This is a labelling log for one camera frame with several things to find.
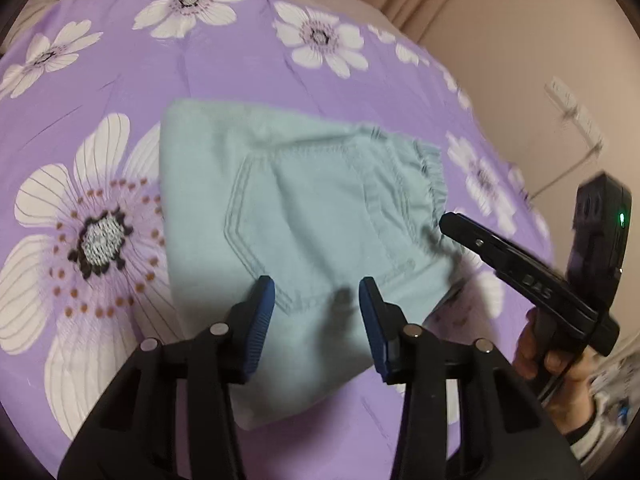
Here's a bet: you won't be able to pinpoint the light blue denim pants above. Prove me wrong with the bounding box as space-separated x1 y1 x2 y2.
160 100 458 430

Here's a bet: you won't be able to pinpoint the person's right hand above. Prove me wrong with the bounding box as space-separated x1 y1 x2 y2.
512 308 596 436

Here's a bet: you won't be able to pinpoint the purple floral bed sheet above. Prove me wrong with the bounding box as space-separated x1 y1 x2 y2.
1 0 552 479

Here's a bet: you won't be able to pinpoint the white wall power strip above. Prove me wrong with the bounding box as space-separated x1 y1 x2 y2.
544 76 605 156

